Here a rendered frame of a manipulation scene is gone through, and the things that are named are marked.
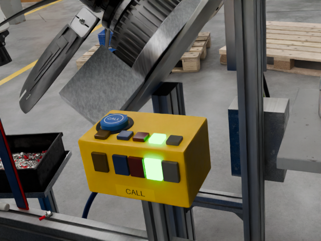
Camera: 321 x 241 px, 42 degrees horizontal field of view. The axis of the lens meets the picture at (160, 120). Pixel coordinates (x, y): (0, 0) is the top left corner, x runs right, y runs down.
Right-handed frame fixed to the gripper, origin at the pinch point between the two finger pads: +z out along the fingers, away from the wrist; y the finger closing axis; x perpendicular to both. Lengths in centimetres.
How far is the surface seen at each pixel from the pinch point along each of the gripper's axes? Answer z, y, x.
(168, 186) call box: 22, -34, -52
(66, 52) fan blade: 5.2, 5.7, -14.0
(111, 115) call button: 12, -28, -44
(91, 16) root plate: -0.1, 12.5, -20.4
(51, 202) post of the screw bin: 36.0, -10.7, -2.1
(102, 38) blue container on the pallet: 32, 261, 152
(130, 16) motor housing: 3.0, 8.1, -32.8
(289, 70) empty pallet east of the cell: 111, 267, -2
